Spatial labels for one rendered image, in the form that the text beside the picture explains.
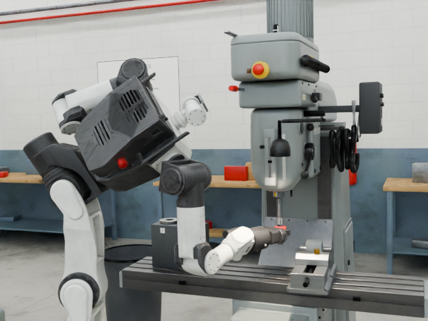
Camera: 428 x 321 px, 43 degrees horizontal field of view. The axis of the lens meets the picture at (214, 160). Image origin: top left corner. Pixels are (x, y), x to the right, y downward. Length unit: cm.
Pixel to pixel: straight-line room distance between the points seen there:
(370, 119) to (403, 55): 405
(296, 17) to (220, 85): 442
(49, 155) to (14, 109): 641
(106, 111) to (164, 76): 523
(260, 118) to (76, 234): 79
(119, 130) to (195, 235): 41
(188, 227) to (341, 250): 104
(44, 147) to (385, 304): 131
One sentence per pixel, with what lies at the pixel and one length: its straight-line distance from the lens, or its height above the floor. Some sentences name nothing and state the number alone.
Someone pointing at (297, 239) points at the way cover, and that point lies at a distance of 250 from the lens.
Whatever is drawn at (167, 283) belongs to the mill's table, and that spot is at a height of 92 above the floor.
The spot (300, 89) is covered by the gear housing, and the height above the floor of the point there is 169.
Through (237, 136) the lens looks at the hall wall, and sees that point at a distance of 660.
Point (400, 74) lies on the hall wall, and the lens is 628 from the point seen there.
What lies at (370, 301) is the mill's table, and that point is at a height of 92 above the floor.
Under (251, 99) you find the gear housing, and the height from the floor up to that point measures 166.
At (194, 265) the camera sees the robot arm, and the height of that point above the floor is 112.
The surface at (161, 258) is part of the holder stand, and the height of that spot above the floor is 101.
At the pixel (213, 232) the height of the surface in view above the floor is 28.
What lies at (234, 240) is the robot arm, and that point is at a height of 117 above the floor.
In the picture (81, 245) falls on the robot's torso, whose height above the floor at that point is 118.
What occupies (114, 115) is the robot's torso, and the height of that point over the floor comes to 161.
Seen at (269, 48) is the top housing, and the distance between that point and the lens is 192.
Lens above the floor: 160
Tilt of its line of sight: 5 degrees down
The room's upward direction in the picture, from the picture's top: 2 degrees counter-clockwise
